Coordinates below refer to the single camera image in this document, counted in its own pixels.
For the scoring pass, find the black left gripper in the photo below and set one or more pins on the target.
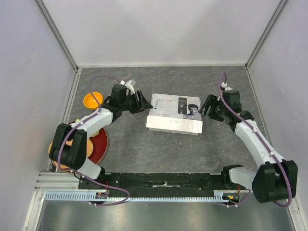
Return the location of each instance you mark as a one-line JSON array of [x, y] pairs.
[[141, 105]]

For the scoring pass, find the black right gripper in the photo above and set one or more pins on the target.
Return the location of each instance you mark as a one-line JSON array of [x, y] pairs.
[[211, 101]]

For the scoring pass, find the white cardboard box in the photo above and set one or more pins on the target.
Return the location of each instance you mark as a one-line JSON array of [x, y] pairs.
[[175, 114]]

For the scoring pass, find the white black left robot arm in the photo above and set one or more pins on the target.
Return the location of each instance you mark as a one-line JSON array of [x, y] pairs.
[[69, 146]]

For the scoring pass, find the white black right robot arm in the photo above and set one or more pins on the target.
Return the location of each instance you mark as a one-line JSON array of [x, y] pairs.
[[276, 178]]

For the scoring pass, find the orange plastic bowl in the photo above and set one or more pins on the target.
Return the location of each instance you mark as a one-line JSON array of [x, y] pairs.
[[93, 100]]

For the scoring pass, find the cream ceramic cup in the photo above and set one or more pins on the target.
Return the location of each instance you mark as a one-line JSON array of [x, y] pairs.
[[94, 134]]

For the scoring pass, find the red round tray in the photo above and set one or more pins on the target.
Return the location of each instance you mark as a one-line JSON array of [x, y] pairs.
[[100, 143]]

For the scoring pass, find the woven bamboo tray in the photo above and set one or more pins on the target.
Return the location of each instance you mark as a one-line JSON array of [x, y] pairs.
[[90, 148]]

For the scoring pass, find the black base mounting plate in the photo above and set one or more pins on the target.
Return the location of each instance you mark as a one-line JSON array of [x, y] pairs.
[[167, 185]]

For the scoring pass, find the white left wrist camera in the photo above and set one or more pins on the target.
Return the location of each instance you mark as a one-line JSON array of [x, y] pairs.
[[130, 85]]

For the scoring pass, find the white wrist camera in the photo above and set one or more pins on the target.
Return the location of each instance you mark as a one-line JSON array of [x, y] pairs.
[[130, 85], [224, 87]]

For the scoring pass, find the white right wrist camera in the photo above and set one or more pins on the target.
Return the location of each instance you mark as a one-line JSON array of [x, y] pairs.
[[224, 87]]

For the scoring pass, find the grey slotted cable duct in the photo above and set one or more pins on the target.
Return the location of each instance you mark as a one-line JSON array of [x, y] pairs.
[[96, 197]]

